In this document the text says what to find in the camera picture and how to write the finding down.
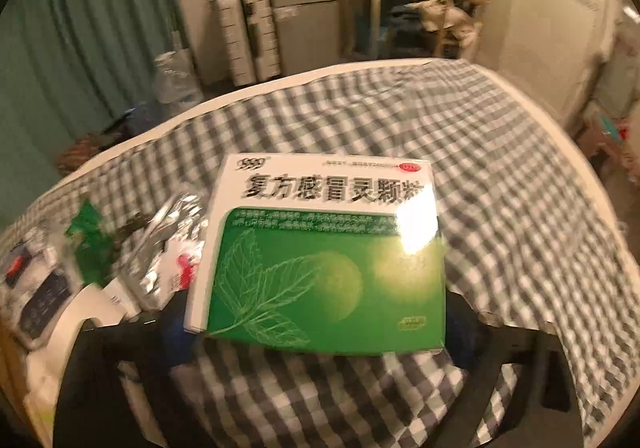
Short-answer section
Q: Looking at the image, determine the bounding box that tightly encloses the grey checkered blanket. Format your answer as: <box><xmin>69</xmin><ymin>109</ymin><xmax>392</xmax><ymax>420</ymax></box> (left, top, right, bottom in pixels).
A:
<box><xmin>0</xmin><ymin>59</ymin><xmax>640</xmax><ymax>448</ymax></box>

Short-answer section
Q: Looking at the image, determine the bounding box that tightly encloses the white garment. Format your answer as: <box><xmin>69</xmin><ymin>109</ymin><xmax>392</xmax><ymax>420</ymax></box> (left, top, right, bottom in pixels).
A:
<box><xmin>420</xmin><ymin>1</ymin><xmax>476</xmax><ymax>36</ymax></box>

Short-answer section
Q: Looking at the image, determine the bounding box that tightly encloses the white packet dark print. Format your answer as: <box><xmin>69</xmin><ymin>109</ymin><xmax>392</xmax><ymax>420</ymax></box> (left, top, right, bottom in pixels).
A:
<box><xmin>0</xmin><ymin>225</ymin><xmax>83</xmax><ymax>351</ymax></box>

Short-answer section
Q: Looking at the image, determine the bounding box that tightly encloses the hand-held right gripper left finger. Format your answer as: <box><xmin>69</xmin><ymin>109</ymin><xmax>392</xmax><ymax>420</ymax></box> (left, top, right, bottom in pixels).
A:
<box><xmin>52</xmin><ymin>288</ymin><xmax>201</xmax><ymax>448</ymax></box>

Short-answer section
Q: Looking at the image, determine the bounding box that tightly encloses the green packet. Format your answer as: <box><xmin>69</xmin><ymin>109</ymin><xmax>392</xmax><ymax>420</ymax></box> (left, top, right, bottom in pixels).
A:
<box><xmin>65</xmin><ymin>201</ymin><xmax>118</xmax><ymax>284</ymax></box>

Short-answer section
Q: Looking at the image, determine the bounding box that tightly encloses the patterned bag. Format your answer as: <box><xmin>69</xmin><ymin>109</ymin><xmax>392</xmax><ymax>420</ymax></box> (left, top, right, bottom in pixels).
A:
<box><xmin>55</xmin><ymin>133</ymin><xmax>108</xmax><ymax>174</ymax></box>

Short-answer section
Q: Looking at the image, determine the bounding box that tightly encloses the crushed blue plastic bottle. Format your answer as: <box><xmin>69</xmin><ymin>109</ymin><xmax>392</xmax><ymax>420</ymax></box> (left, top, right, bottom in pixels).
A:
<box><xmin>125</xmin><ymin>101</ymin><xmax>166</xmax><ymax>134</ymax></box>

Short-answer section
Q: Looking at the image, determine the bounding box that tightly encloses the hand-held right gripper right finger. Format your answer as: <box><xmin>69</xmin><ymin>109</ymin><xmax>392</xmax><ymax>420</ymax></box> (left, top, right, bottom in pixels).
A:
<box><xmin>435</xmin><ymin>291</ymin><xmax>583</xmax><ymax>448</ymax></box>

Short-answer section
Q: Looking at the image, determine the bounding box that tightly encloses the clear water jug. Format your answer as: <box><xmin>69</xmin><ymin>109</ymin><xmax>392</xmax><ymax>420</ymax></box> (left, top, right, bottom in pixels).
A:
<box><xmin>152</xmin><ymin>48</ymin><xmax>206</xmax><ymax>104</ymax></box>

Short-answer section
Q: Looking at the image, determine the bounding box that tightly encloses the white suitcase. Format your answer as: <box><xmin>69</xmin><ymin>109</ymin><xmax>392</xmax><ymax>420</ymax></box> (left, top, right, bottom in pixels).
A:
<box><xmin>214</xmin><ymin>0</ymin><xmax>281</xmax><ymax>86</ymax></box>

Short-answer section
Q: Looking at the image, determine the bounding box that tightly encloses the white red packet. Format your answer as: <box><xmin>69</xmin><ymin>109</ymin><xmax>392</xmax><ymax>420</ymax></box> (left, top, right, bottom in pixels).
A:
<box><xmin>160</xmin><ymin>233</ymin><xmax>201</xmax><ymax>299</ymax></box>

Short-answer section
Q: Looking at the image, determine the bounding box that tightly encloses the green medicine box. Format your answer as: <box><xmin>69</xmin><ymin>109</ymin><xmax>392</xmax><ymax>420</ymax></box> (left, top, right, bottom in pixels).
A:
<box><xmin>184</xmin><ymin>153</ymin><xmax>447</xmax><ymax>356</ymax></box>

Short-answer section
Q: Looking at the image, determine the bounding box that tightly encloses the silver foil packet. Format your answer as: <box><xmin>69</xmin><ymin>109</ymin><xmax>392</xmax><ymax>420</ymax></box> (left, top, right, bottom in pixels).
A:
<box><xmin>117</xmin><ymin>193</ymin><xmax>208</xmax><ymax>311</ymax></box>

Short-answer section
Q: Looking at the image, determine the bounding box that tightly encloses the wide green curtain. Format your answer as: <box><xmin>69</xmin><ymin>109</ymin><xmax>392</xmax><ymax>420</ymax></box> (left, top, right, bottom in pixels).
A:
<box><xmin>0</xmin><ymin>0</ymin><xmax>193</xmax><ymax>169</ymax></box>

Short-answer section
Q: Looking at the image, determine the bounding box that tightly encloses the black floor bag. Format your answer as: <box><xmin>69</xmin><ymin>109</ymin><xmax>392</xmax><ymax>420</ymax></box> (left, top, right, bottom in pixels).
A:
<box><xmin>97</xmin><ymin>115</ymin><xmax>136</xmax><ymax>139</ymax></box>

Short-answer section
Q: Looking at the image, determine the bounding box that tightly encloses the grey mini fridge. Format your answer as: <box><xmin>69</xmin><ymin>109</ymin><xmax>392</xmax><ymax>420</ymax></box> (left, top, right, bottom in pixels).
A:
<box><xmin>265</xmin><ymin>0</ymin><xmax>346</xmax><ymax>76</ymax></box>

